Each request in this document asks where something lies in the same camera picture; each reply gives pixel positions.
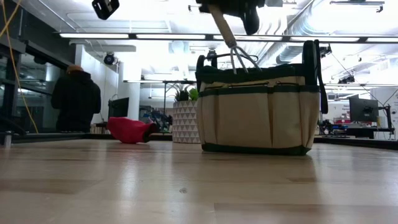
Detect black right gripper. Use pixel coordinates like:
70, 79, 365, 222
195, 0, 267, 36

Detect three-prong rake wooden handle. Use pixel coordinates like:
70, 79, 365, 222
207, 3, 262, 75

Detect large green-handled pruning shears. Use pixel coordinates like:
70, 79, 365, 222
303, 39, 329, 114

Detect beige green gardening tool bag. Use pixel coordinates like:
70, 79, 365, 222
195, 63, 321, 156

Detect red garden glove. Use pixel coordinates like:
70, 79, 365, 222
106, 116, 159, 144

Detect black ceiling spotlight cluster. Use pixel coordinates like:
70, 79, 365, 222
320, 43, 332, 58
338, 74, 356, 85

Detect green artificial succulent plants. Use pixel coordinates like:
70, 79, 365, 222
174, 83, 199, 102

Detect white triangle-patterned plant pot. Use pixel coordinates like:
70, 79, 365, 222
172, 100, 201, 144

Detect large black monitor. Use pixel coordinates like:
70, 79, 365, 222
349, 97, 379, 123

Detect black background desk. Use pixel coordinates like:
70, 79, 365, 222
318, 126, 396, 140

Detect small black monitor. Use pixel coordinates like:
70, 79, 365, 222
108, 97, 130, 119

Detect person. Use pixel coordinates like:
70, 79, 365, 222
50, 64, 102, 133

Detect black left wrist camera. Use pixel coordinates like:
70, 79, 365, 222
91, 0, 121, 21

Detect yellow cable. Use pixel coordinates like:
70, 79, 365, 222
0, 0, 39, 134

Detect silver metal post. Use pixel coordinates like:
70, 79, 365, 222
2, 130, 13, 149

